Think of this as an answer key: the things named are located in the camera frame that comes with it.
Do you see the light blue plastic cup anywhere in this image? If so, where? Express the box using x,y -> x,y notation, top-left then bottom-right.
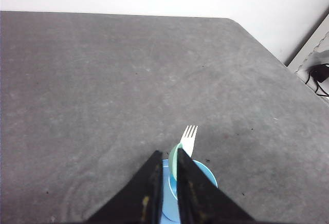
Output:
160,158 -> 218,221

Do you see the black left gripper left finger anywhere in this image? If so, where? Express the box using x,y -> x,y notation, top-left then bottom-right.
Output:
86,151 -> 163,223

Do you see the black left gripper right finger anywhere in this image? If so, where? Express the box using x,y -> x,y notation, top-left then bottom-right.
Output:
177,149 -> 257,223

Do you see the white board with cable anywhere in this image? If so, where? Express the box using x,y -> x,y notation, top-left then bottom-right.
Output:
288,16 -> 328,101

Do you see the mint green plastic spoon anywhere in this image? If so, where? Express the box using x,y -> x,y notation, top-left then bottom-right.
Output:
168,143 -> 182,180

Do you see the white plastic fork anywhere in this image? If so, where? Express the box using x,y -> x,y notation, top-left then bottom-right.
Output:
179,125 -> 198,157

